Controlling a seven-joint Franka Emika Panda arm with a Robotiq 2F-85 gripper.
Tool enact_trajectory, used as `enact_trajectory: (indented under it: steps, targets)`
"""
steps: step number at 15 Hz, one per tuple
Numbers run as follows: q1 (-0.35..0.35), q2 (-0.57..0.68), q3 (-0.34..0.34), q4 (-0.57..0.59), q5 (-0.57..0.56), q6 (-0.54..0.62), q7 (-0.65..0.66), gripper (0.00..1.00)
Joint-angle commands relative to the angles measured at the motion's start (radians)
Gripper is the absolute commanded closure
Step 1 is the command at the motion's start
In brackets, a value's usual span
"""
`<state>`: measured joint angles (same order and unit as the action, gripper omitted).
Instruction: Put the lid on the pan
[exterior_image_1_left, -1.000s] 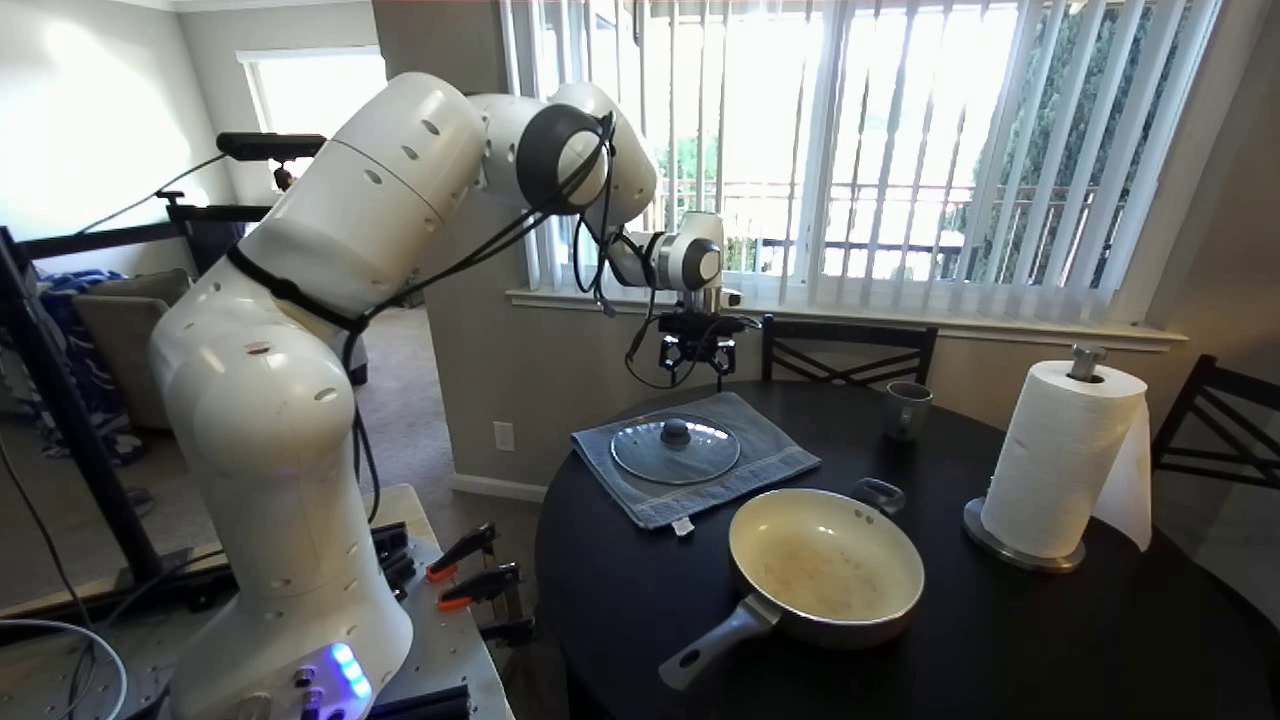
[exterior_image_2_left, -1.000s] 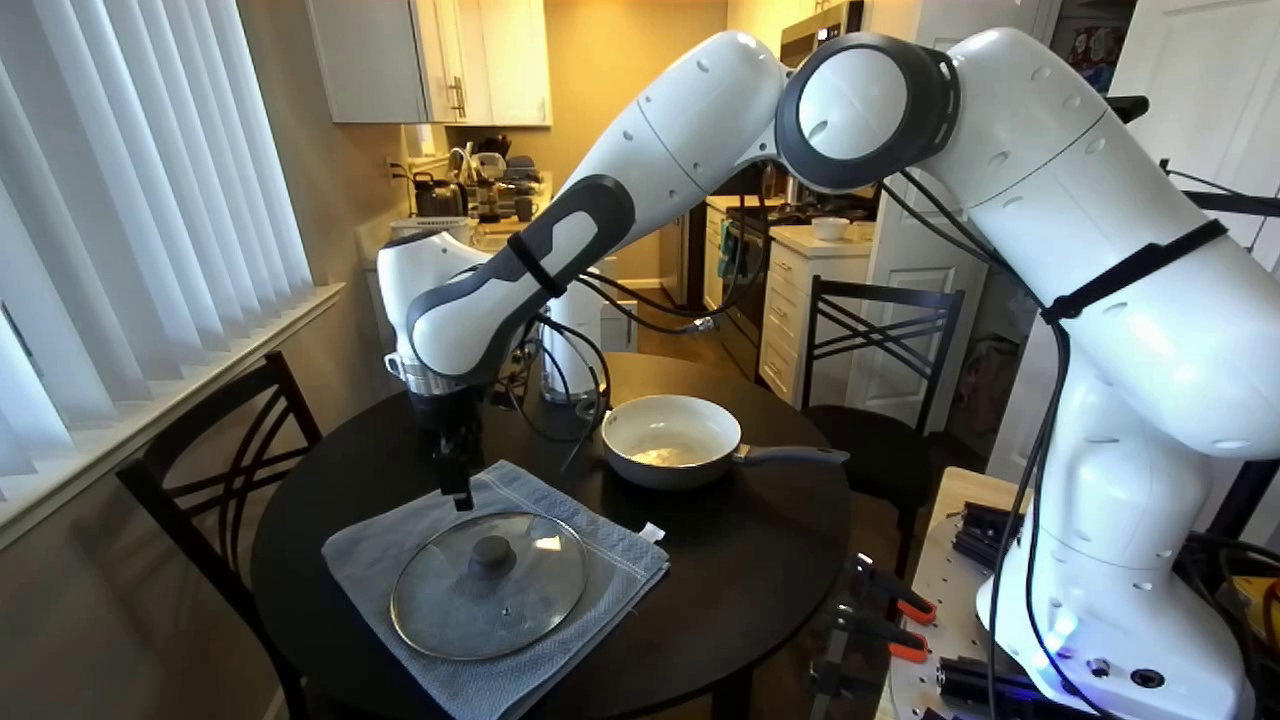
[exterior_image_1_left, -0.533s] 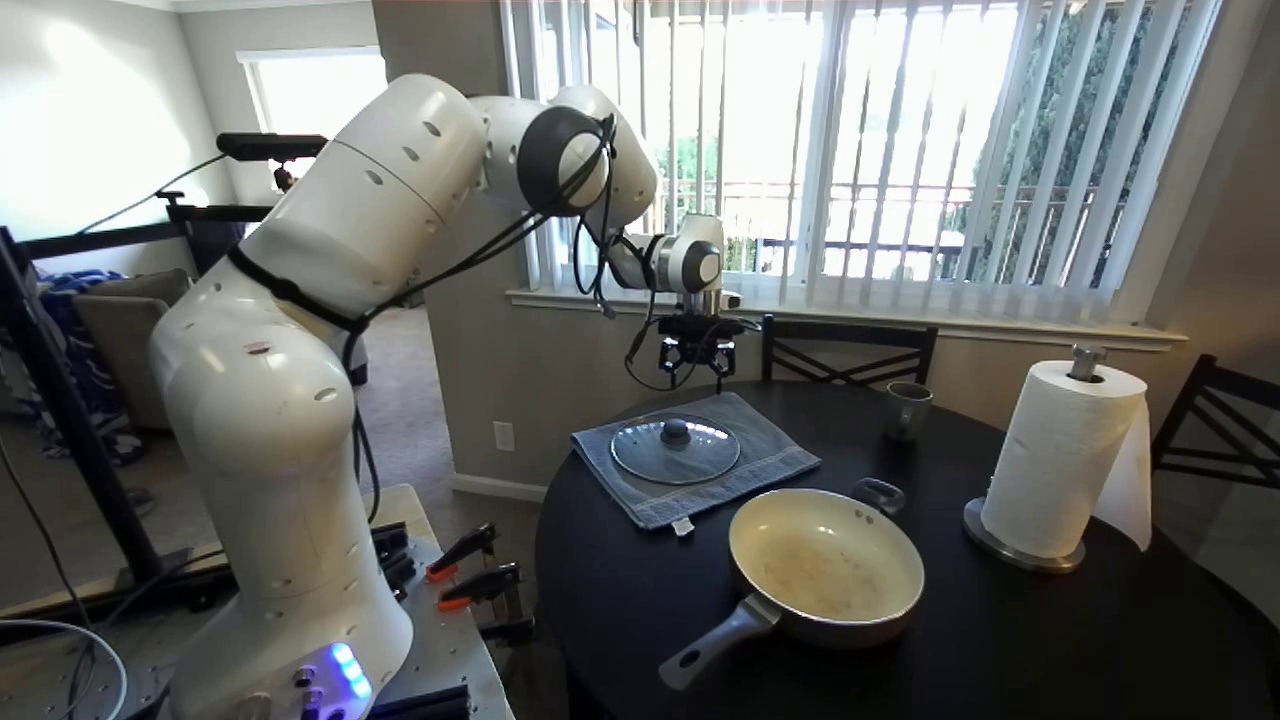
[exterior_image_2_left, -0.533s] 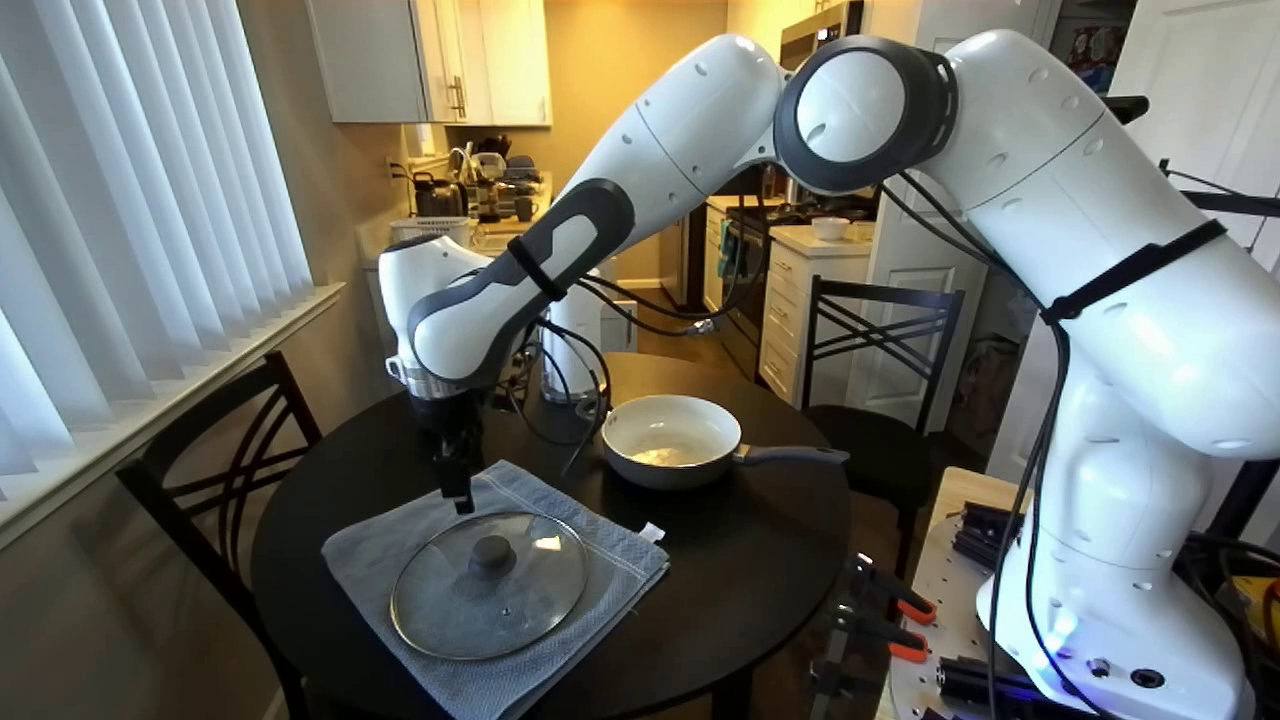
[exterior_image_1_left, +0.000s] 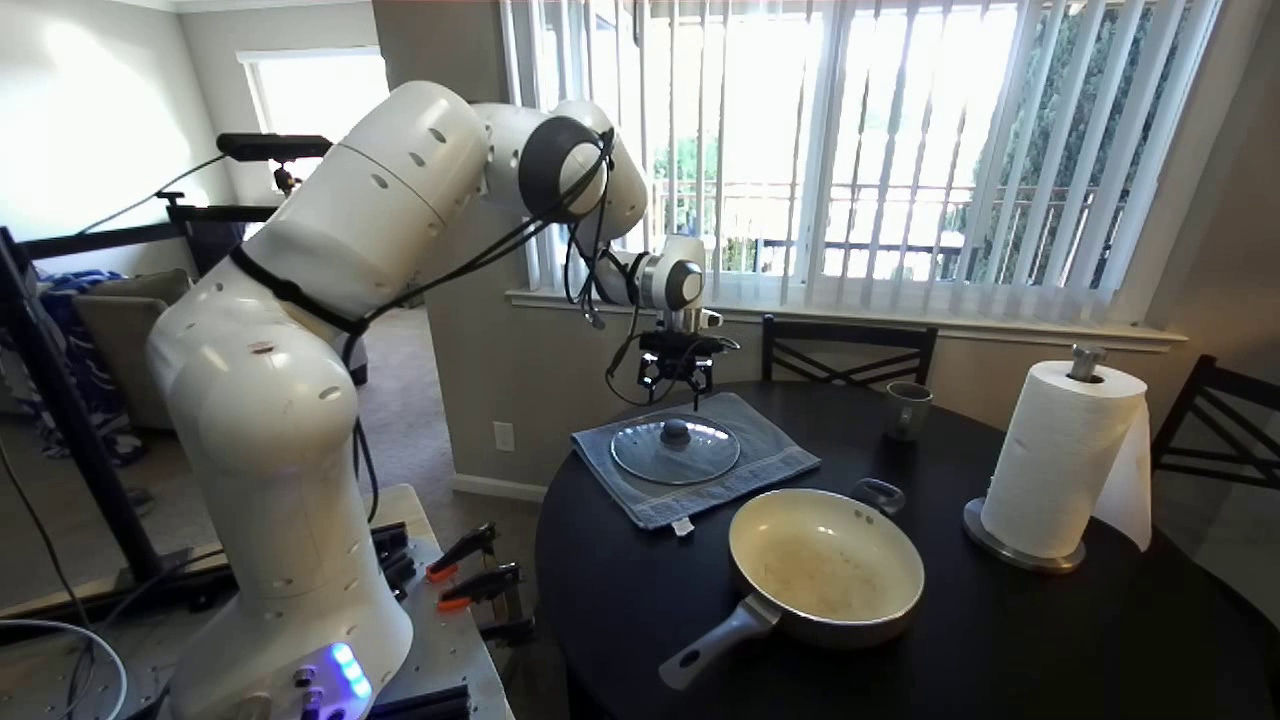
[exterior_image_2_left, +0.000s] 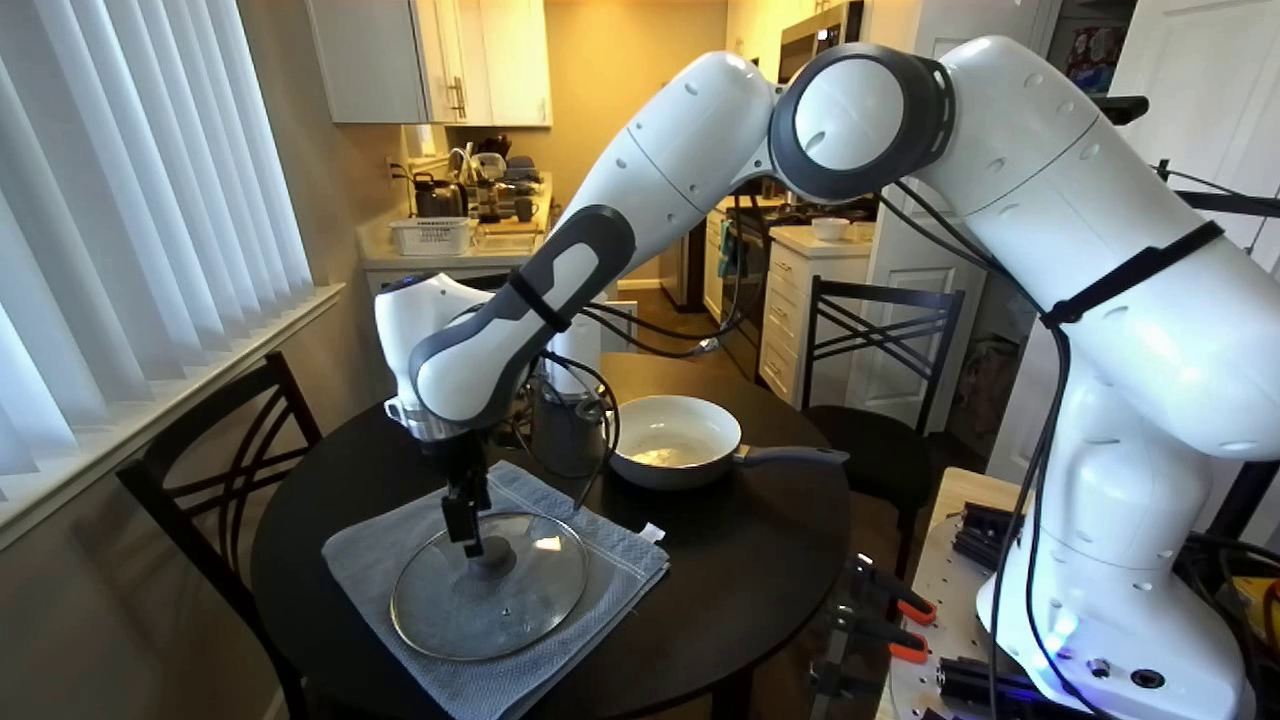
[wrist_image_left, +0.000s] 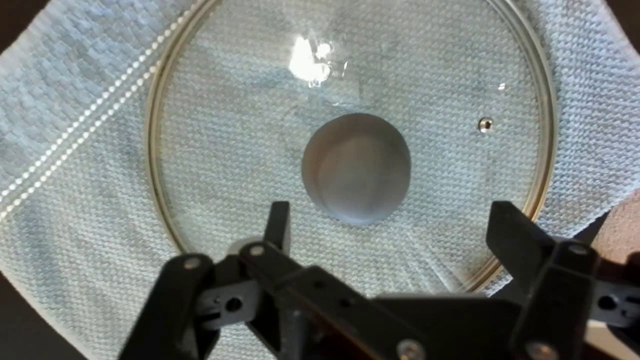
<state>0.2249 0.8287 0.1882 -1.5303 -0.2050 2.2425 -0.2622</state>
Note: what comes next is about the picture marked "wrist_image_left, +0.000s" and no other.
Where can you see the light blue towel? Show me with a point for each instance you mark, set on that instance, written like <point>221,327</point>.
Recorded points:
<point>67,232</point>

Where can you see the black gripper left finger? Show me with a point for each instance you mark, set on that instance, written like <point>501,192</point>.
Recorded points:
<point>312,301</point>

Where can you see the glass lid with steel rim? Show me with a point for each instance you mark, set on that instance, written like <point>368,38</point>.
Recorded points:
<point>232,133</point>

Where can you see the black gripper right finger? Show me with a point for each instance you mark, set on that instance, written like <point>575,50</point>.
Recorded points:
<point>561,286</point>

